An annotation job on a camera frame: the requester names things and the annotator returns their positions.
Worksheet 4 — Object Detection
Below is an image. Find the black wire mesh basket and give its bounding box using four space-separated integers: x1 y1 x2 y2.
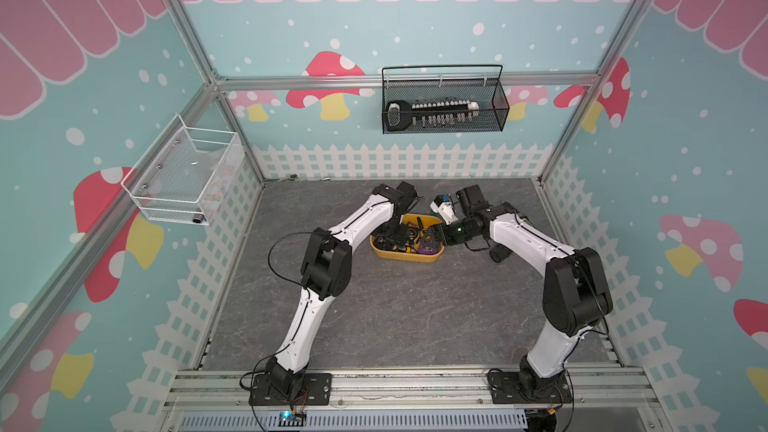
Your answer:
381 64 510 134

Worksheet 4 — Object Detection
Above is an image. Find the purple tape measure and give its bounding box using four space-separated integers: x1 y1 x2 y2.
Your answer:
418 237 443 256

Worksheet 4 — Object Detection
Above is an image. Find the aluminium front rail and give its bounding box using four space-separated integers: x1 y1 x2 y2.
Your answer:
162 363 660 412

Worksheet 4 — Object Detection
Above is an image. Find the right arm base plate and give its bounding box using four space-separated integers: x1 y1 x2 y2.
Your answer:
486 368 573 407

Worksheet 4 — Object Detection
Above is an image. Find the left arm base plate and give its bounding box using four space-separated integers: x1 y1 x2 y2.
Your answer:
245 372 333 406

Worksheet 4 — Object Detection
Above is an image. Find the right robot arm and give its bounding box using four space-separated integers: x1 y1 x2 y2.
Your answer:
428 185 613 400

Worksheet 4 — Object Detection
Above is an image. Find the socket wrench set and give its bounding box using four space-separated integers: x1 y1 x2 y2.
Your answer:
382 100 480 132

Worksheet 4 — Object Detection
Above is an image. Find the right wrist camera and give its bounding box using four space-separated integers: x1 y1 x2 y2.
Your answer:
430 194 458 225

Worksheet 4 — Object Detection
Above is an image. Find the yellow storage box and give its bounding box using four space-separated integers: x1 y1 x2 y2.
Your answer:
369 213 445 263

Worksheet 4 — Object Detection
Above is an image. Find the green circuit board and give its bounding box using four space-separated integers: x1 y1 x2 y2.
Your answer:
278 411 307 428

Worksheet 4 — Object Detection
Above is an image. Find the white wire basket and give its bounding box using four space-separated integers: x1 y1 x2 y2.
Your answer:
121 116 245 226

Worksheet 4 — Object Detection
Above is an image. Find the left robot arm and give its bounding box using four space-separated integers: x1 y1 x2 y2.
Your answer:
264 182 417 400

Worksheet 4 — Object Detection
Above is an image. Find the green black power drill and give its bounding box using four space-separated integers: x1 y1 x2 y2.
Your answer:
489 244 512 263

